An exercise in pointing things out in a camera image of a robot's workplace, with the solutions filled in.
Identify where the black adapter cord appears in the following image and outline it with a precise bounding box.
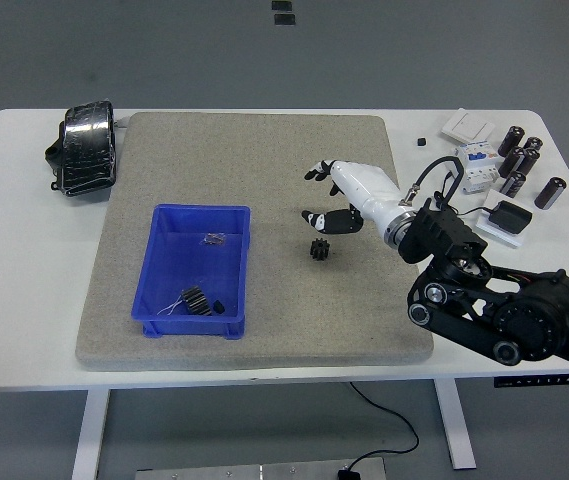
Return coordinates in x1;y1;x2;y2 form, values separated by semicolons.
433;171;491;221

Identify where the blue plastic box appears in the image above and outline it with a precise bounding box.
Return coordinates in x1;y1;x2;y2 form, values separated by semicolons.
130;203;252;339

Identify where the black floor cable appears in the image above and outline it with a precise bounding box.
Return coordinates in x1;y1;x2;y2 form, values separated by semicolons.
348;382;420;471

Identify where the small black gear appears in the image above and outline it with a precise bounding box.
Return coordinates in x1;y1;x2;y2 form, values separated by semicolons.
308;238;332;263

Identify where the white circuit breaker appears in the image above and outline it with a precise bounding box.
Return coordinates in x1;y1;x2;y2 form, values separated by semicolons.
451;139;505;194

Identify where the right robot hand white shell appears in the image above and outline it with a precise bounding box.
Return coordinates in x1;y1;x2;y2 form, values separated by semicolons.
301;158;410;236

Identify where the black power adapter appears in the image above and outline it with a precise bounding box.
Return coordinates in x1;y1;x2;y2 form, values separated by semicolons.
486;200;534;235

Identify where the black table control panel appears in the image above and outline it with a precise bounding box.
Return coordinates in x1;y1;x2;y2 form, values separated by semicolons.
493;373;569;389

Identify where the white table leg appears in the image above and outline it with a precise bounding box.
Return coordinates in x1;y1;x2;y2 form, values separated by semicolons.
71;389;111;480
432;379;478;470

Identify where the grey-brown mat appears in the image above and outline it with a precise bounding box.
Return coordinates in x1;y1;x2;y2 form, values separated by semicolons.
74;111;435;372

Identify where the large black gear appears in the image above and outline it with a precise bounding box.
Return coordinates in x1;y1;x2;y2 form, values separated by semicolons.
180;285;213;316

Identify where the black foil-wrapped part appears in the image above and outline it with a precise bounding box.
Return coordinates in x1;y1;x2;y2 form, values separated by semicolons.
44;99;119;195

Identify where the thin white wire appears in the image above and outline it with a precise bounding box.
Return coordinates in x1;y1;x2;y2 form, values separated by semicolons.
157;294;185;317

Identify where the white wall switch panel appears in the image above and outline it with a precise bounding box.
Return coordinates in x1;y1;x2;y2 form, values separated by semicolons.
440;108;496;145

